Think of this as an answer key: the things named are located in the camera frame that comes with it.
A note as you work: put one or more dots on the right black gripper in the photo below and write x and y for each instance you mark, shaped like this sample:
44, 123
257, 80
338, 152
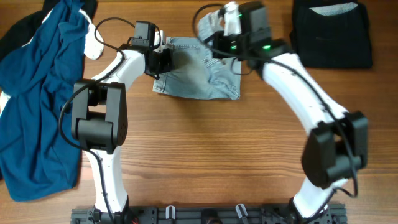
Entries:
218, 42

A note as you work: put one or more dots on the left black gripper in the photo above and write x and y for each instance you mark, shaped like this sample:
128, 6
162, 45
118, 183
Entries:
170, 64

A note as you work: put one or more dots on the light blue denim shorts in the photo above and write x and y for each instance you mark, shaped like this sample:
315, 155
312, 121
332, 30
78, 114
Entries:
197, 74

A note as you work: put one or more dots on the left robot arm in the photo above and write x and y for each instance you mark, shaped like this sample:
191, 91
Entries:
100, 123

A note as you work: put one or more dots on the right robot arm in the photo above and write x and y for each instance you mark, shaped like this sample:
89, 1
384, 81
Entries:
337, 140

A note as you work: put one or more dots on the folded black garment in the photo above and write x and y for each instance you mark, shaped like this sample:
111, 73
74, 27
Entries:
331, 34

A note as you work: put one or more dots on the black garment at left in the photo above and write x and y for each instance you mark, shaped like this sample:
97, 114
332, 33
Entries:
28, 40

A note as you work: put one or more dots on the dark blue t-shirt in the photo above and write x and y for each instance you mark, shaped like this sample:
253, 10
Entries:
38, 154

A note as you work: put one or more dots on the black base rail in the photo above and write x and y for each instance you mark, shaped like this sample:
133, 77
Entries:
208, 214

